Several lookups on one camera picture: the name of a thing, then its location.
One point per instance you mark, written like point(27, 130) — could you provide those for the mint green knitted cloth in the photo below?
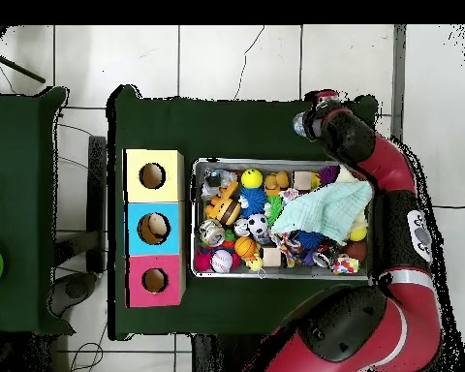
point(325, 211)

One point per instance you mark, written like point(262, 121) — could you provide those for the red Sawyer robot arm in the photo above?
point(387, 166)

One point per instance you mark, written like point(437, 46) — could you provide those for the wooden box with three holes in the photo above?
point(155, 271)

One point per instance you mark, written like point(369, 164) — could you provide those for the small wooden cube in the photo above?
point(303, 180)
point(271, 256)

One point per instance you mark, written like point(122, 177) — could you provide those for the yellow smiley ball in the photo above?
point(252, 178)

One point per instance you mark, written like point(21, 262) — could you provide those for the blue fuzzy puffer ball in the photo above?
point(252, 201)

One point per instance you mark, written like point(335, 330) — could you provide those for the black and white soccer ball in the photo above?
point(257, 225)

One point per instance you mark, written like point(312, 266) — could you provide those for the small orange basketball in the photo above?
point(245, 247)

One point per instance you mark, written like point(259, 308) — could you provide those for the yellow duck plush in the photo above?
point(254, 263)

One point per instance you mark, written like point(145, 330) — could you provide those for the white baseball with red stitching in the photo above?
point(221, 260)

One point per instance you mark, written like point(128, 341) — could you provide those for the black tripod leg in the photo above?
point(19, 69)

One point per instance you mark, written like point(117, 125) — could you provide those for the dark green side table cloth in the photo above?
point(19, 174)

